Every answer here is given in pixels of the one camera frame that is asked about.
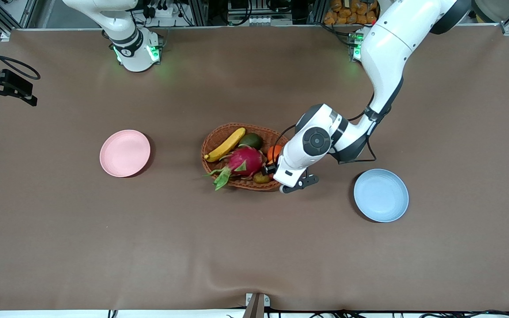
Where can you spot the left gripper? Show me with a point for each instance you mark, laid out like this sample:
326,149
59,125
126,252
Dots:
270,168

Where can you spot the yellow banana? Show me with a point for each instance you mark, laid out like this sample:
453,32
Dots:
226,145

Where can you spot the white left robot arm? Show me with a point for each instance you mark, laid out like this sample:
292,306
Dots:
387,48

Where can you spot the brown kiwi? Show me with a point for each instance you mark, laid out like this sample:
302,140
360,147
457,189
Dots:
261,178

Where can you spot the orange fruit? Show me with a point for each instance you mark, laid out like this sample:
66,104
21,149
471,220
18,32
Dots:
274,152

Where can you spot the pink dragon fruit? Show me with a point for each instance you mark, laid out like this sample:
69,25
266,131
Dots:
243,161

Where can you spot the green avocado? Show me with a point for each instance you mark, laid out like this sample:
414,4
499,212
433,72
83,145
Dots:
251,140

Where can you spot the brown wicker basket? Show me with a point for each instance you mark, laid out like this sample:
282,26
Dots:
263,134

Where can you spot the brown table cloth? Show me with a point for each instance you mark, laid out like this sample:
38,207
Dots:
254,247

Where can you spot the blue plate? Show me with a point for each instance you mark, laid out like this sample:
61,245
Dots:
381,195

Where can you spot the pink plate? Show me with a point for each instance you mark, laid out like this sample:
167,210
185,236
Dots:
124,153

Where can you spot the white connector block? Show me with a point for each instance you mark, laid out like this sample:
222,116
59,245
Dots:
267,20

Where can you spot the orange toy pile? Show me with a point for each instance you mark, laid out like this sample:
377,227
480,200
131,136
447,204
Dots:
347,13

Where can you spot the white power strip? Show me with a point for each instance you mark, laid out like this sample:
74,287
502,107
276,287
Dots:
161,12

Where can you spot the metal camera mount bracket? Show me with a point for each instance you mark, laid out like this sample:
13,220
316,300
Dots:
256,307

